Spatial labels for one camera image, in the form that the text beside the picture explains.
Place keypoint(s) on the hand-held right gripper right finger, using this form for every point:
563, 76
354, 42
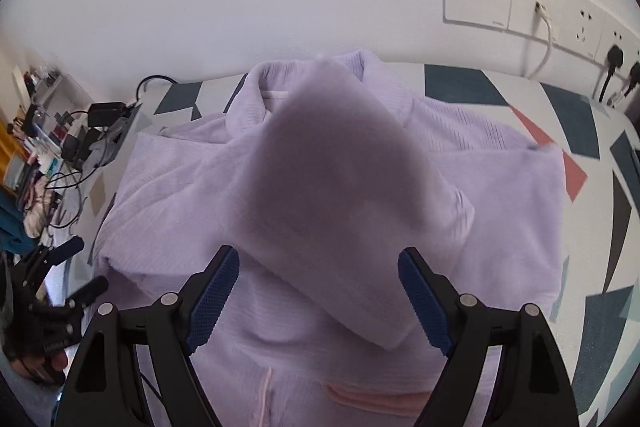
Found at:
425, 302

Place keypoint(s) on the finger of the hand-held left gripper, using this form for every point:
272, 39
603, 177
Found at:
92, 289
67, 251

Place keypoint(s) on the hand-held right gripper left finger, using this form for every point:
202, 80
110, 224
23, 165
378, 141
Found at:
212, 302

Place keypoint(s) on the lavender knit garment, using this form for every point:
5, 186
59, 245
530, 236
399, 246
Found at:
330, 187

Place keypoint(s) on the person's left forearm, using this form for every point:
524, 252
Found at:
25, 394

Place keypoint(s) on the person's left hand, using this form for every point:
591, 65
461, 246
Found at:
59, 361

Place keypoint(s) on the teal curtain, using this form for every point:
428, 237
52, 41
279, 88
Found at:
12, 227

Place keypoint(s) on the pile of desk clutter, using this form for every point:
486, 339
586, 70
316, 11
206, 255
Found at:
40, 177

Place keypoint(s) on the grey electronic device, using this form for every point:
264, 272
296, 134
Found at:
112, 142

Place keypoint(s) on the yellow curtain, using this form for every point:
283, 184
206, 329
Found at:
10, 142

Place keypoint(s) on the black power adapter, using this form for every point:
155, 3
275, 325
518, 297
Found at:
107, 113

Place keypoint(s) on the clear plastic organizer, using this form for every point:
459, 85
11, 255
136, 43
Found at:
55, 102

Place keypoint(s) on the geometric patterned bed sheet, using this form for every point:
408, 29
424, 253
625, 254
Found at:
590, 227

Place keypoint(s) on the white wall socket panel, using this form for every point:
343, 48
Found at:
575, 22

